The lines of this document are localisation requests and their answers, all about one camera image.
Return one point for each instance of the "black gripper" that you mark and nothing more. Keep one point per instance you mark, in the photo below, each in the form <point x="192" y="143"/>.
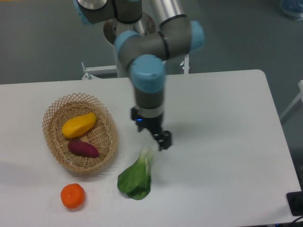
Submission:
<point x="153" y="125"/>

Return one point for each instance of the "yellow mango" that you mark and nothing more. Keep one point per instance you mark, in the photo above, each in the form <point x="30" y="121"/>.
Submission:
<point x="79" y="125"/>

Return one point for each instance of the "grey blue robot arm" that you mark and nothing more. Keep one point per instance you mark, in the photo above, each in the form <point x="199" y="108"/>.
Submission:
<point x="142" y="55"/>

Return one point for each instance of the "woven wicker basket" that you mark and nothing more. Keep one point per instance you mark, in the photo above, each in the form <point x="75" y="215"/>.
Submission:
<point x="103" y="135"/>

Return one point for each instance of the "green bok choy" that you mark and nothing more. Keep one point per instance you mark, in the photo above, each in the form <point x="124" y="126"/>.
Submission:
<point x="135" y="181"/>

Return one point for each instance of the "purple sweet potato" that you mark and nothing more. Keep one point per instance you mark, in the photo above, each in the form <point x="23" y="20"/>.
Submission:
<point x="83" y="149"/>

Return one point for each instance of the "orange tangerine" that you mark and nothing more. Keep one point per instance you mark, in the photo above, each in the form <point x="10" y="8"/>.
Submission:
<point x="72" y="196"/>

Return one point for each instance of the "white furniture leg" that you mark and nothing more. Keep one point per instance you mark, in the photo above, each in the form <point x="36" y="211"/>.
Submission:
<point x="294" y="105"/>

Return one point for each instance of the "black device at edge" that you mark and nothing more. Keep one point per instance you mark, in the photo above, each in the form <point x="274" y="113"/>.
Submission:
<point x="295" y="202"/>

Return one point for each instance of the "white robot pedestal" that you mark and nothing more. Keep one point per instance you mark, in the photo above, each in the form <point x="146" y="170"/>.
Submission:
<point x="113" y="28"/>

